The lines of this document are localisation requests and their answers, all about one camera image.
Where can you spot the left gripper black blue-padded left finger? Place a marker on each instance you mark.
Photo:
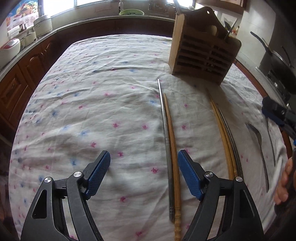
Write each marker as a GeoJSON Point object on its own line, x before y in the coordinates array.
{"type": "Point", "coordinates": [46, 218]}

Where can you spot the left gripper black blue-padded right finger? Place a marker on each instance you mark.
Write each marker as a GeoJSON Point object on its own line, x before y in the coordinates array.
{"type": "Point", "coordinates": [240, 219]}

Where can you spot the brown wooden chopstick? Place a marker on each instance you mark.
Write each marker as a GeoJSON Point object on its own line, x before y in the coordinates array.
{"type": "Point", "coordinates": [176, 175]}

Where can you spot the silver metal chopstick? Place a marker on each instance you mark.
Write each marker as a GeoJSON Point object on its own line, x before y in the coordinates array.
{"type": "Point", "coordinates": [168, 155]}

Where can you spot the kitchen faucet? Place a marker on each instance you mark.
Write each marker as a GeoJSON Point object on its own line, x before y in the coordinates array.
{"type": "Point", "coordinates": [120, 6]}

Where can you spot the person's right hand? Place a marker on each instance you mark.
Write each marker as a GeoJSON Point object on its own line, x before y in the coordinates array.
{"type": "Point", "coordinates": [281, 193]}

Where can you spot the gas stove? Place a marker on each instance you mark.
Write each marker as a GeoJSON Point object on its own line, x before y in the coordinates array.
{"type": "Point", "coordinates": [278, 88]}

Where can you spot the silver fork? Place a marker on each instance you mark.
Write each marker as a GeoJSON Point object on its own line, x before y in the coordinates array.
{"type": "Point", "coordinates": [259, 141]}

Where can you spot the black wok on stove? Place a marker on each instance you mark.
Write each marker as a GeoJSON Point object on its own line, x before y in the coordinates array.
{"type": "Point", "coordinates": [280, 68]}

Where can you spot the dark metal chopstick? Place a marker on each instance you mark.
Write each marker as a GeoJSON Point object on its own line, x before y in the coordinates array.
{"type": "Point", "coordinates": [233, 146]}

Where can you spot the black ladle in holder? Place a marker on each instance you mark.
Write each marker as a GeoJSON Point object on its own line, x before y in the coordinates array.
{"type": "Point", "coordinates": [229, 27]}

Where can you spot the wooden utensil holder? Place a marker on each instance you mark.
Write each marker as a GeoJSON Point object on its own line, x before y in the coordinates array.
{"type": "Point", "coordinates": [196, 53]}

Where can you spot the wooden spoon in holder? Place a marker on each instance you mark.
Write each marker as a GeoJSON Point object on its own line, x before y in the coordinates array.
{"type": "Point", "coordinates": [212, 30]}

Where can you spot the wooden lower cabinets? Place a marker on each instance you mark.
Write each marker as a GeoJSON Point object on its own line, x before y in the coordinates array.
{"type": "Point", "coordinates": [22, 75]}

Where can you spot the chopsticks standing in holder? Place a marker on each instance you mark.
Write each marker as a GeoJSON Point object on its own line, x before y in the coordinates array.
{"type": "Point", "coordinates": [178, 7]}

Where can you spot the white floral tablecloth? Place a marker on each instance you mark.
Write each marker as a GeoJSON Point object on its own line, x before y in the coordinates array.
{"type": "Point", "coordinates": [102, 94]}

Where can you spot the green colander bowl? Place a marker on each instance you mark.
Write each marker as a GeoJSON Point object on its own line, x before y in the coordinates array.
{"type": "Point", "coordinates": [131, 12]}

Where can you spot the white red rice cooker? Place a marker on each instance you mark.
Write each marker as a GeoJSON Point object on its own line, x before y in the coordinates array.
{"type": "Point", "coordinates": [9, 51]}

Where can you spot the small white cooker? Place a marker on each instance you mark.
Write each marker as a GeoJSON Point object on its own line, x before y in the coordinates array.
{"type": "Point", "coordinates": [29, 39]}

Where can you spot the white electric pot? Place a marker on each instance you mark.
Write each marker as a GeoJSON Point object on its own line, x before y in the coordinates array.
{"type": "Point", "coordinates": [42, 25]}

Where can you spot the fruit poster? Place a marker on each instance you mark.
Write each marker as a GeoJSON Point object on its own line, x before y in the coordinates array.
{"type": "Point", "coordinates": [25, 13]}

